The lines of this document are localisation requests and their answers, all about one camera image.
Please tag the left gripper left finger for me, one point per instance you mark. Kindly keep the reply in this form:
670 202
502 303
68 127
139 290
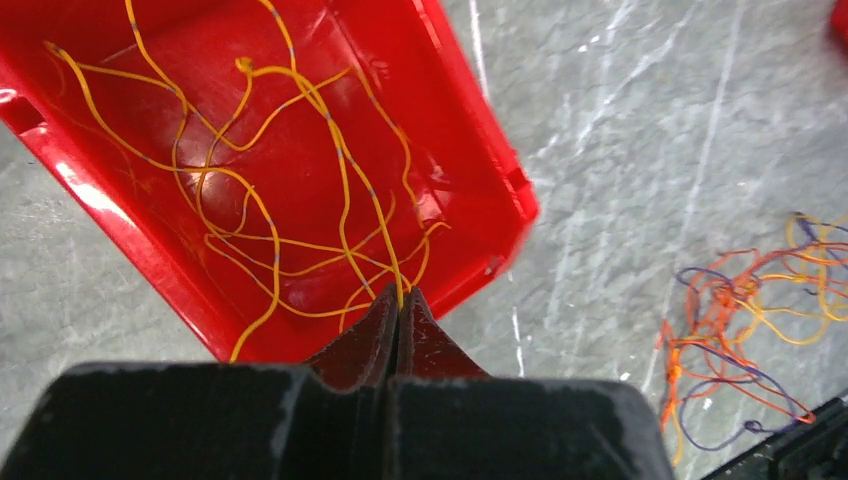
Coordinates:
167 420

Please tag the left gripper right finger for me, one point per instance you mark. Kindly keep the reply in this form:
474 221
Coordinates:
447 419

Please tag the left red plastic bin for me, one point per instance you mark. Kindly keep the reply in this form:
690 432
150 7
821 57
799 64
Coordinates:
271 166

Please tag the red plastic bin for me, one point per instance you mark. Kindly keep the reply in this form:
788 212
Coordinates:
271 166
839 20

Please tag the right red plastic bin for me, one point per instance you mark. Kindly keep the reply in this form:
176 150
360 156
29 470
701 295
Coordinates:
839 20

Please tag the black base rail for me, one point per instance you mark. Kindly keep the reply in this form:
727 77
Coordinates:
807 451

